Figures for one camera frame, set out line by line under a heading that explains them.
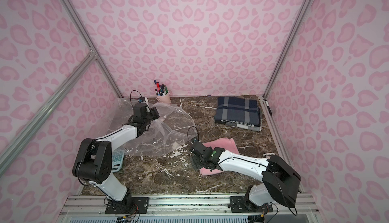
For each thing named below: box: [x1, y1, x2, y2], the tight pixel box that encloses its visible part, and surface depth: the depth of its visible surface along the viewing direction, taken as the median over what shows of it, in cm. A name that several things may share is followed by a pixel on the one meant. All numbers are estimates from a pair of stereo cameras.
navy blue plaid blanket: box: [214, 96, 261, 127], surface depth 103 cm
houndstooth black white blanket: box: [214, 119, 255, 128], surface depth 102 cm
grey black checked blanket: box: [225, 122, 262, 132], surface depth 101 cm
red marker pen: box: [156, 81, 161, 96], surface depth 108 cm
